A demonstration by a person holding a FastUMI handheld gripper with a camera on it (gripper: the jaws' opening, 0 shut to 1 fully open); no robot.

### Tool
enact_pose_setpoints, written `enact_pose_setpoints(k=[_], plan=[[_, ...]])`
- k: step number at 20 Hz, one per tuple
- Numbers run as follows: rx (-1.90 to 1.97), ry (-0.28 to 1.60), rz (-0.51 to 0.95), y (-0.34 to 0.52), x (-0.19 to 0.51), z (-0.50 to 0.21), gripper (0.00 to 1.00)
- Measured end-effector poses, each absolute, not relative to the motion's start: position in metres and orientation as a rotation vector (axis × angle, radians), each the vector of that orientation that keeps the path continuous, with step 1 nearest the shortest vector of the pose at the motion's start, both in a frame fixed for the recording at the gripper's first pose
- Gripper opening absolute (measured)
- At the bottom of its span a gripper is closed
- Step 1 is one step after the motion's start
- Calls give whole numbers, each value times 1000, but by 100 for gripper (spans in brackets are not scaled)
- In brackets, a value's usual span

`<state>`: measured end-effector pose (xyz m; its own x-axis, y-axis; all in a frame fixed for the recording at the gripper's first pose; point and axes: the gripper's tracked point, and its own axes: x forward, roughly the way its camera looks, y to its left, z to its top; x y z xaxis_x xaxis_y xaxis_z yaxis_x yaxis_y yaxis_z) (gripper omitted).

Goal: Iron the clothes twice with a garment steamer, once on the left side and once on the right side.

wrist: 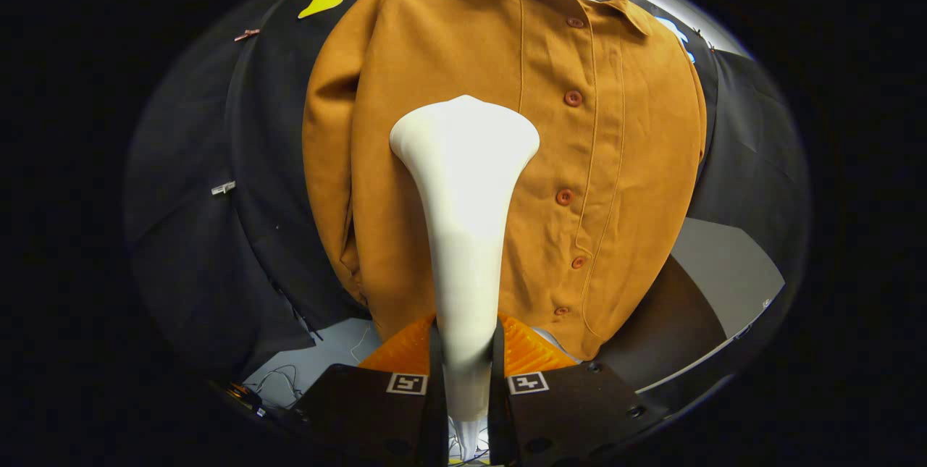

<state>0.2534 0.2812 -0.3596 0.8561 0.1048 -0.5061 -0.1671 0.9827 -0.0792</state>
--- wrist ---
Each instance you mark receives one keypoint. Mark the small red clip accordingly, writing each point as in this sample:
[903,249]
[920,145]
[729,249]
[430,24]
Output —
[246,35]

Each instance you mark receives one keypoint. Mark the white garment steamer head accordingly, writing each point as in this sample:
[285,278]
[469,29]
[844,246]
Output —
[463,221]

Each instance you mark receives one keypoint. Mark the orange button-up shirt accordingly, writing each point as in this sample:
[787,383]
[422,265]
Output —
[615,163]

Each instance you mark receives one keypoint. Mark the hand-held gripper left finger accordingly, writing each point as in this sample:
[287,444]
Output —
[362,409]

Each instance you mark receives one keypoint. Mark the small silver clip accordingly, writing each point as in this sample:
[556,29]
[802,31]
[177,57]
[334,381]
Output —
[223,187]

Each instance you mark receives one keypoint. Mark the black backdrop cloth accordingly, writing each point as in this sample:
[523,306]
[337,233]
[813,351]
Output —
[217,235]

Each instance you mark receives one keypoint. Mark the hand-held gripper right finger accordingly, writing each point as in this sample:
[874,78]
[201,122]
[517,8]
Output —
[572,405]

